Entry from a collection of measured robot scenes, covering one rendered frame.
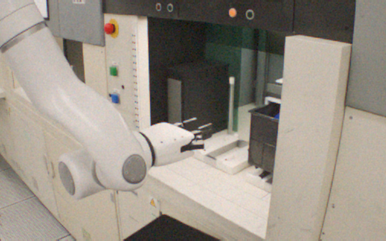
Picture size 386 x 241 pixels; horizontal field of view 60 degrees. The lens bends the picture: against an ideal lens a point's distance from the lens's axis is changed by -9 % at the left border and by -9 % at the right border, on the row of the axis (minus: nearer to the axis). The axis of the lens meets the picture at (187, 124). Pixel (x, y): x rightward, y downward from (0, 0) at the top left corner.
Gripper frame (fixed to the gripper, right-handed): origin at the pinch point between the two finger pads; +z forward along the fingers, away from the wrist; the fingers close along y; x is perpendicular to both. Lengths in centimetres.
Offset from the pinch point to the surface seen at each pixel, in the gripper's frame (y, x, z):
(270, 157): -1.9, -19.7, 33.9
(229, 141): -31, -29, 50
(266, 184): -2.2, -29.3, 33.8
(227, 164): -19.2, -28.8, 34.6
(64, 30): -92, 13, 14
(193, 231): 0.7, -26.7, -1.7
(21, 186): -213, -119, 14
